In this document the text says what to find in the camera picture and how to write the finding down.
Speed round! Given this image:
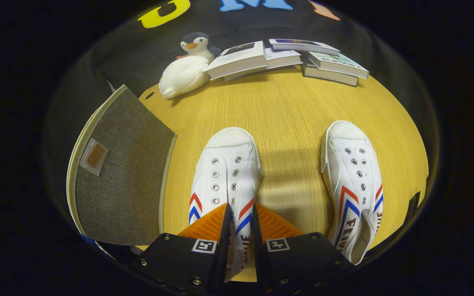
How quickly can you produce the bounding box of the book with blue cover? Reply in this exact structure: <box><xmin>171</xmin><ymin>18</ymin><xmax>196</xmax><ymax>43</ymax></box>
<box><xmin>269</xmin><ymin>39</ymin><xmax>340</xmax><ymax>56</ymax></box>

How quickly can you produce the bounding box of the black flat object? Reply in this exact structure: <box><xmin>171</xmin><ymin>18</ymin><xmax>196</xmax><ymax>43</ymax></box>
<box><xmin>405</xmin><ymin>191</ymin><xmax>421</xmax><ymax>224</ymax></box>

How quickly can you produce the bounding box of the dark grey book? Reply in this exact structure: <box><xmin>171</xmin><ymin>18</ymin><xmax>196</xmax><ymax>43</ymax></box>
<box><xmin>302</xmin><ymin>62</ymin><xmax>360</xmax><ymax>87</ymax></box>

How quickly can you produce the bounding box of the penguin plush toy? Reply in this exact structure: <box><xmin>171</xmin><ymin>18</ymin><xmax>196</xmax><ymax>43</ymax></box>
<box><xmin>178</xmin><ymin>32</ymin><xmax>223</xmax><ymax>62</ymax></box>

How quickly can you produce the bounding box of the white striped canvas shoe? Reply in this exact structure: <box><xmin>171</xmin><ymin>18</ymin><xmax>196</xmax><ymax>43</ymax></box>
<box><xmin>320</xmin><ymin>120</ymin><xmax>384</xmax><ymax>266</ymax></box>
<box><xmin>188</xmin><ymin>127</ymin><xmax>262</xmax><ymax>283</ymax></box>

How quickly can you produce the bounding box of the white plush toy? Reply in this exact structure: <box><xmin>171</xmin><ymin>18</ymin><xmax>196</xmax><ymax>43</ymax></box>
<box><xmin>158</xmin><ymin>55</ymin><xmax>211</xmax><ymax>99</ymax></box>

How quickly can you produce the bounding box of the book with pale green cover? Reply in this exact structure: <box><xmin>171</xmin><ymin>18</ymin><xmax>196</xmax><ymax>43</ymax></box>
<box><xmin>308</xmin><ymin>51</ymin><xmax>370</xmax><ymax>80</ymax></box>

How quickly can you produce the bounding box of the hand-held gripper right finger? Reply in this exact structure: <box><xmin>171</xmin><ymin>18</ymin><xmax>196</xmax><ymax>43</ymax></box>
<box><xmin>251</xmin><ymin>202</ymin><xmax>356</xmax><ymax>296</ymax></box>

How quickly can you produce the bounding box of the grey fabric storage box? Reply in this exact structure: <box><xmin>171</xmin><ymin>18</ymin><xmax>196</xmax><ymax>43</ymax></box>
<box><xmin>66</xmin><ymin>84</ymin><xmax>178</xmax><ymax>246</ymax></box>

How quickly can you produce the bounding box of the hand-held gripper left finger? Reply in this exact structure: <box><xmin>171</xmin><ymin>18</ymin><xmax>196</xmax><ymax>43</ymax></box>
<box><xmin>128</xmin><ymin>202</ymin><xmax>233</xmax><ymax>296</ymax></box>

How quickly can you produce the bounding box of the plain white book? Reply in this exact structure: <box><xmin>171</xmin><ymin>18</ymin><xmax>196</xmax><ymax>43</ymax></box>
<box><xmin>223</xmin><ymin>47</ymin><xmax>303</xmax><ymax>81</ymax></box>

